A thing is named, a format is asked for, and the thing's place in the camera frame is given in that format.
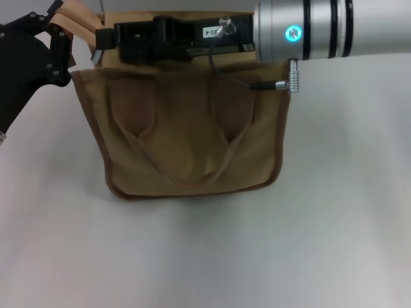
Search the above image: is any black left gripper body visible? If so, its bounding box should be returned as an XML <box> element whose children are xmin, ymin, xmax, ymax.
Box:
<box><xmin>0</xmin><ymin>31</ymin><xmax>49</xmax><ymax>135</ymax></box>

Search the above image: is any khaki canvas food bag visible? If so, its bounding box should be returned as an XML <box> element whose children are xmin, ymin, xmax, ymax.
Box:
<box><xmin>51</xmin><ymin>4</ymin><xmax>292</xmax><ymax>202</ymax></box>

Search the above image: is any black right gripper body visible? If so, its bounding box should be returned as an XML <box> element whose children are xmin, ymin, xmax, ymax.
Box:
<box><xmin>114</xmin><ymin>14</ymin><xmax>258</xmax><ymax>64</ymax></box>

